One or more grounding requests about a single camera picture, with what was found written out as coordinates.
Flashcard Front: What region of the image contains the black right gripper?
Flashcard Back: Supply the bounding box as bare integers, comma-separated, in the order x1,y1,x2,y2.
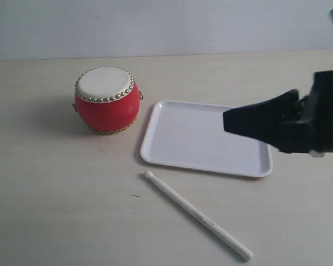
223,70,333,154

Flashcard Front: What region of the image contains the small red drum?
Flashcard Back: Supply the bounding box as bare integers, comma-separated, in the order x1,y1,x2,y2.
74,66,143,134

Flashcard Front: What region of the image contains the white plastic tray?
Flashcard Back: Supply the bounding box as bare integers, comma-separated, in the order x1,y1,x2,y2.
140,100,273,178

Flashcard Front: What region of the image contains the white drumstick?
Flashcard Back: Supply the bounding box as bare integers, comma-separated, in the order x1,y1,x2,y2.
144,170,254,261

